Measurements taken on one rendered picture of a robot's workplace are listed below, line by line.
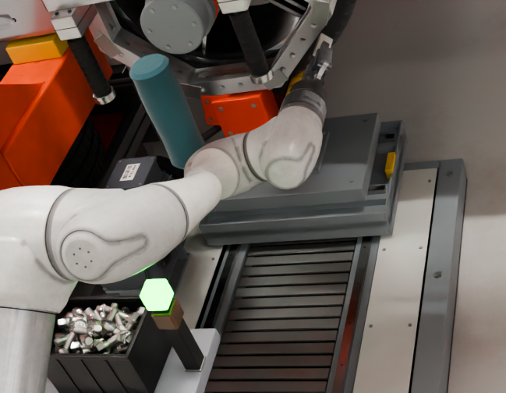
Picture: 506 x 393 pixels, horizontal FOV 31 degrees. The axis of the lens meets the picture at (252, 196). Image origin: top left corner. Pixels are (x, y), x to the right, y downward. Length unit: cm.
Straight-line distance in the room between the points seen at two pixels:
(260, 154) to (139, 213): 52
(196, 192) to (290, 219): 96
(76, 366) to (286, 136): 56
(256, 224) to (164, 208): 109
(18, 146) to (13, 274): 80
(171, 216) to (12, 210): 22
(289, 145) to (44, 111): 71
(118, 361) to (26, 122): 70
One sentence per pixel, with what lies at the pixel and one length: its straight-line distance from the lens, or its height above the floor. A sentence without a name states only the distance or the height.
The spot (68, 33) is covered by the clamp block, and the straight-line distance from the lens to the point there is 181.
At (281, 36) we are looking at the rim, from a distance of 207.
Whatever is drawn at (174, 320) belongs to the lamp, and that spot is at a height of 59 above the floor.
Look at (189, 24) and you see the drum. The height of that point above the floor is 85.
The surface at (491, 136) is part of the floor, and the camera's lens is 265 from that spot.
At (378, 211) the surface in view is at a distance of 228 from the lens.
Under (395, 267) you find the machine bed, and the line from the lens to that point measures 223.
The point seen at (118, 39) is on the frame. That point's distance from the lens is 208.
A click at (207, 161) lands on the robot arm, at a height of 67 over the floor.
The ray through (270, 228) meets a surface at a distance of 234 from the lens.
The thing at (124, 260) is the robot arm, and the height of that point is 91.
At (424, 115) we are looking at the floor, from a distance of 278.
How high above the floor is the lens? 165
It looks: 38 degrees down
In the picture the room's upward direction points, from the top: 23 degrees counter-clockwise
